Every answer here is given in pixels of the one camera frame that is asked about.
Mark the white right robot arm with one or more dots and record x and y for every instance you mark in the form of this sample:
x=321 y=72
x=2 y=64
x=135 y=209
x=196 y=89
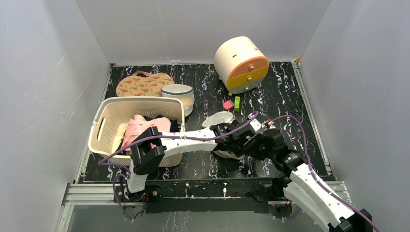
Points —
x=300 y=184

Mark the pink block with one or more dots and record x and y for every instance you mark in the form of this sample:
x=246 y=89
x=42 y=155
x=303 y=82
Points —
x=228 y=105

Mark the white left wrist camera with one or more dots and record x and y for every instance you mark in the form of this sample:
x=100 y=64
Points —
x=255 y=124

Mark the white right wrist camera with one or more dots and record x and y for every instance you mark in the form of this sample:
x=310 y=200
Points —
x=269 y=125

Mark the cream plastic laundry basket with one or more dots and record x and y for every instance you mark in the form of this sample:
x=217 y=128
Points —
x=113 y=115

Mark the aluminium table edge rail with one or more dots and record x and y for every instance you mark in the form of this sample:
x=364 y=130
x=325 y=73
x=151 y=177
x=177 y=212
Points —
x=83 y=194

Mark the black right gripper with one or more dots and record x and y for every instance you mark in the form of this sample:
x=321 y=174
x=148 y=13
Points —
x=269 y=144

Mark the green block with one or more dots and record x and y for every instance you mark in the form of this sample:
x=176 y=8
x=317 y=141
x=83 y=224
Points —
x=236 y=103

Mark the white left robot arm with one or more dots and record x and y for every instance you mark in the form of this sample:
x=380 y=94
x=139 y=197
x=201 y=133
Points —
x=154 y=148

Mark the blue-trimmed white mesh laundry bag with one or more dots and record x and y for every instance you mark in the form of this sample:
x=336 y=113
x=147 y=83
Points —
x=182 y=92

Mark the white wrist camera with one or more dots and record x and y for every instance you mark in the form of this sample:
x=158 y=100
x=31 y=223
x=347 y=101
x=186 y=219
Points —
x=255 y=124
x=269 y=125

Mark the dark clothes in basket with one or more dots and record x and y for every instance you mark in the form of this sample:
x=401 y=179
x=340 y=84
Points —
x=174 y=125

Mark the beige-trimmed white mesh laundry bag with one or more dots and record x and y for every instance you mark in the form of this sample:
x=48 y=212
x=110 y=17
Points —
x=222 y=117

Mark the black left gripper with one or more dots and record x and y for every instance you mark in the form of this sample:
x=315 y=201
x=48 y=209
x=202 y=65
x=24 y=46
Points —
x=238 y=151

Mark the cream round drawer cabinet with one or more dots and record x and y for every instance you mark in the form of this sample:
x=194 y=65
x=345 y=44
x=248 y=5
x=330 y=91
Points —
x=240 y=64

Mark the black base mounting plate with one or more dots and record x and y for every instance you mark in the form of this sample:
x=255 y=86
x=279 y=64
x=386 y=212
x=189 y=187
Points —
x=257 y=195

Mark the pink cloth in basket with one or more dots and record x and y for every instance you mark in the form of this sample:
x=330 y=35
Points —
x=139 y=124

